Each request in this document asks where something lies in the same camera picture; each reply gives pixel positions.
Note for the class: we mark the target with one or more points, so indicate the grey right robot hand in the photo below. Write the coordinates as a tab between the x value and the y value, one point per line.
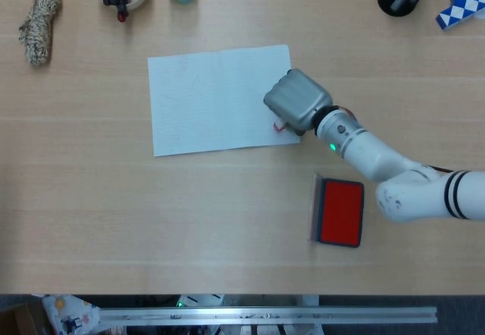
297	100

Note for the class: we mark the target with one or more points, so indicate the small white red stamp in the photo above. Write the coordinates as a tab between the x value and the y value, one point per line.
279	127

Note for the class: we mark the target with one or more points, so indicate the white robot base green light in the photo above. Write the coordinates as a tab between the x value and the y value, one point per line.
197	300

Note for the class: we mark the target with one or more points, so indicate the white lined paper sheet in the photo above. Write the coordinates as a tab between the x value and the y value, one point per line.
212	102

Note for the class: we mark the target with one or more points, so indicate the red ink pad blue case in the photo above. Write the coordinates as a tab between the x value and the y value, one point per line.
341	213

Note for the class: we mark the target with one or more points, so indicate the blue white snake cube toy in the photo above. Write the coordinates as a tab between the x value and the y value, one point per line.
459	3

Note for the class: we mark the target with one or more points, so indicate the white printed plastic bag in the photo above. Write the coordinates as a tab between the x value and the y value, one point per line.
70	314

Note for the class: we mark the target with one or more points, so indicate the brown cardboard box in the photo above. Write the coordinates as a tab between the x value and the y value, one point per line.
19	318

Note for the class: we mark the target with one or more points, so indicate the aluminium extrusion rail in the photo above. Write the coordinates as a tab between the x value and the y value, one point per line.
265	316

